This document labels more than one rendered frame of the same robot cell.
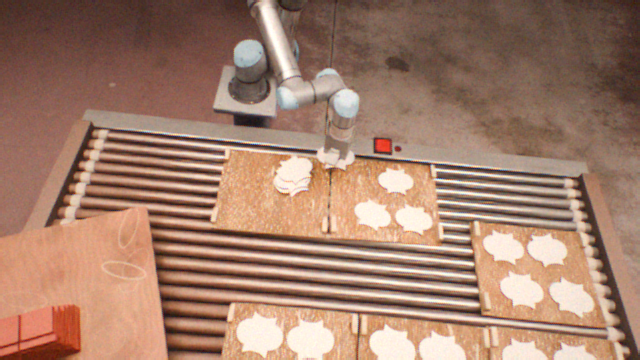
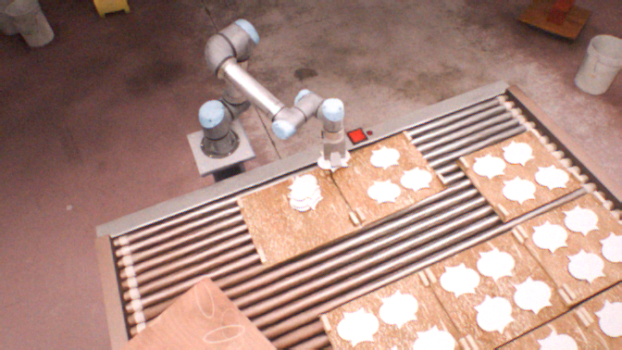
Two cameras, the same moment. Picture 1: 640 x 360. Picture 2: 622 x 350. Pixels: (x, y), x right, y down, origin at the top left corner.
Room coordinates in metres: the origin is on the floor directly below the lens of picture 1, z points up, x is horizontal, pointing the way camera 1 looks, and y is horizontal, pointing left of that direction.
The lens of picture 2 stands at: (-0.12, 0.35, 2.51)
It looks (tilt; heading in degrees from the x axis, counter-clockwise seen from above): 53 degrees down; 344
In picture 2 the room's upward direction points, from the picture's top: 4 degrees counter-clockwise
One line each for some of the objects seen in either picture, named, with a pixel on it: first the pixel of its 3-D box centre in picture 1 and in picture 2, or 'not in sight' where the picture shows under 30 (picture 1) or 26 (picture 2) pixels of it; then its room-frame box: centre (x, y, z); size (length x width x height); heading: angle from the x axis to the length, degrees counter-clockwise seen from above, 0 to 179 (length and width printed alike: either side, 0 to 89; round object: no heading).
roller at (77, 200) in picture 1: (336, 226); (360, 216); (0.77, -0.09, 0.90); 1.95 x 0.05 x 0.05; 94
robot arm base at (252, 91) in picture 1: (249, 80); (217, 136); (1.39, 0.38, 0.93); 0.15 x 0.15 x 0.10
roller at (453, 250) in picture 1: (335, 238); (366, 225); (0.72, -0.09, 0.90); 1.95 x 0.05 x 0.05; 94
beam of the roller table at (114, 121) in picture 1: (339, 148); (323, 155); (1.14, -0.06, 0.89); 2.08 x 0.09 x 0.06; 94
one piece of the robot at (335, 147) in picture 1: (336, 144); (333, 148); (0.94, -0.04, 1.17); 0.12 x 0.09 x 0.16; 167
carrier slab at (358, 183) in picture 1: (384, 200); (384, 176); (0.90, -0.26, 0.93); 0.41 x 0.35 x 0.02; 96
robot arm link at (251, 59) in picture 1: (250, 59); (214, 118); (1.40, 0.37, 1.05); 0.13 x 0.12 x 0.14; 121
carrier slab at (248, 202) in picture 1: (274, 191); (296, 214); (0.86, 0.16, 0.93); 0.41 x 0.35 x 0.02; 95
